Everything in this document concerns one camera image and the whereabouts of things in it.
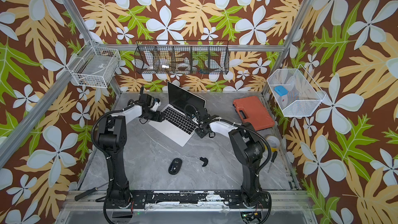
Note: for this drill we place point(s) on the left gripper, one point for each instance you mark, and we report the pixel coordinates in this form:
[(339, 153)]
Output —
[(156, 115)]

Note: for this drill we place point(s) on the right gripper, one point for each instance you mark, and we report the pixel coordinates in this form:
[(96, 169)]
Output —
[(201, 124)]

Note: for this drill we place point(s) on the silver laptop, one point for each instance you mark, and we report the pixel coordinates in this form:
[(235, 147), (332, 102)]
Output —
[(176, 125)]

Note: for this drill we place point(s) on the black mouse battery cover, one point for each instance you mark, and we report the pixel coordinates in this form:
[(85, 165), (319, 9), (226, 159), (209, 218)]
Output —
[(204, 161)]

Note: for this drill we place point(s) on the black wireless mouse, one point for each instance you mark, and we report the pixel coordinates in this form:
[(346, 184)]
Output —
[(175, 166)]

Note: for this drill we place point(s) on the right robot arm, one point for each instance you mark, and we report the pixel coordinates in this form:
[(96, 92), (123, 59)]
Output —
[(251, 149)]

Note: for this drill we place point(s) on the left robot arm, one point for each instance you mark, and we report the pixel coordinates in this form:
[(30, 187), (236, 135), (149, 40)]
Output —
[(109, 135)]

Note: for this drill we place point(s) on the red plastic tool case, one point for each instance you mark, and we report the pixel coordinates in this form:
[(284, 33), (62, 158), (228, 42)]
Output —
[(251, 110)]

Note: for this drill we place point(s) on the yellow tape roll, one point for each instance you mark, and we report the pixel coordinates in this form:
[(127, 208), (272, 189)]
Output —
[(273, 142)]

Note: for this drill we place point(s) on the black screwdriver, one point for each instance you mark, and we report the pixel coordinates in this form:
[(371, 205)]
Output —
[(274, 155)]

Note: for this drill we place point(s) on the blue object in basket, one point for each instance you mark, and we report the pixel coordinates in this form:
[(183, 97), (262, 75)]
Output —
[(281, 90)]

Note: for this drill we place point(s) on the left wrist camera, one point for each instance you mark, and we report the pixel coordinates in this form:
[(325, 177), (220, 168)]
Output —
[(156, 104)]

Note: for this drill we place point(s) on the black wire basket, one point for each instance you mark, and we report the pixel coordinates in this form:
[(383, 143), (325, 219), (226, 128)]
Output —
[(182, 57)]

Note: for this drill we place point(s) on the white wire basket left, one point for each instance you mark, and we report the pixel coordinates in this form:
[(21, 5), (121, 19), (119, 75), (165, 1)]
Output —
[(95, 66)]

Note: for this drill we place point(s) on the white wire basket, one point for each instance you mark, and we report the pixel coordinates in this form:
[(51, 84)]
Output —
[(304, 96), (95, 66)]

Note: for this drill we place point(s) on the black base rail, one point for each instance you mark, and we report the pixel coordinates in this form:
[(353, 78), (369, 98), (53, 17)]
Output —
[(232, 199)]

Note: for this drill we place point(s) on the white wire basket right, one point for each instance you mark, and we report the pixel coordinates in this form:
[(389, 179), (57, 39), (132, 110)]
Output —
[(304, 96)]

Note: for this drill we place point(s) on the black tool on rail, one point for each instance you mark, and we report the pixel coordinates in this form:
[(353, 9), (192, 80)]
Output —
[(89, 192)]

